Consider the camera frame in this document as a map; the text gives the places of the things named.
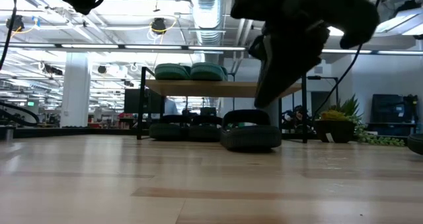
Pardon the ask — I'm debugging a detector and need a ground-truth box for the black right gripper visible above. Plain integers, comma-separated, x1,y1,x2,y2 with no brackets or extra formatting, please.
230,0,381,109

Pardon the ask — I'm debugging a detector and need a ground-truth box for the teal rubber slide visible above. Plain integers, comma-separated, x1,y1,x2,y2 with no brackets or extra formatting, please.
189,61,229,83
154,63,192,81

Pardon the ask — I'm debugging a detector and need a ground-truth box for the black-framed wooden shoe shelf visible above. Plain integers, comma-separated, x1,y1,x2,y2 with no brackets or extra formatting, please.
136,66,309,144

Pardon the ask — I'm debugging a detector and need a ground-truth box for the potted succulent plant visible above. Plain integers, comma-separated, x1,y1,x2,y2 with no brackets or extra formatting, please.
313,94,406,148

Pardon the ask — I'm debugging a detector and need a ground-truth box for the black equipment cabinet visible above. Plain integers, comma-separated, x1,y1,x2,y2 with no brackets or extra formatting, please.
371,93,419,135

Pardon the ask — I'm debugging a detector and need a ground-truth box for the black background monitor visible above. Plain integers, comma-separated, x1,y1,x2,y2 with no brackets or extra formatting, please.
124,88,165,114

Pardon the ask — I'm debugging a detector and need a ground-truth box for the ceiling light strip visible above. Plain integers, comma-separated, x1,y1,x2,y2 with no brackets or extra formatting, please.
0,42,423,56

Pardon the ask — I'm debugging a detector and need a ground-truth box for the white building column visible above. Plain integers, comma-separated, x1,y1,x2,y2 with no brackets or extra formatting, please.
61,52,91,128

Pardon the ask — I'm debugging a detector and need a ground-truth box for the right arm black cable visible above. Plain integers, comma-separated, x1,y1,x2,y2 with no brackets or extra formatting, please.
311,0,387,120

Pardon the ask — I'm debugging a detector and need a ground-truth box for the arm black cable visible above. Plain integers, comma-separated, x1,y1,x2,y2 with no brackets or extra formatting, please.
0,0,17,71
311,0,387,120

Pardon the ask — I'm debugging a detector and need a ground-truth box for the silver ventilation duct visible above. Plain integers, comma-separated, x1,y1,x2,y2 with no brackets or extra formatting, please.
190,0,232,46

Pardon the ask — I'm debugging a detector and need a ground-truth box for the black ceiling camera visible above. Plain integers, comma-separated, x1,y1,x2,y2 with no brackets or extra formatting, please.
150,17,168,35
5,15,26,32

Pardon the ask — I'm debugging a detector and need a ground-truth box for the thick black cable conduit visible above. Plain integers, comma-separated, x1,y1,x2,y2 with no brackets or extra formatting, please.
0,100,40,128

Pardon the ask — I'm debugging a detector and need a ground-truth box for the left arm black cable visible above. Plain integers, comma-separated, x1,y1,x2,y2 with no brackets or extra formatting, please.
0,0,17,71

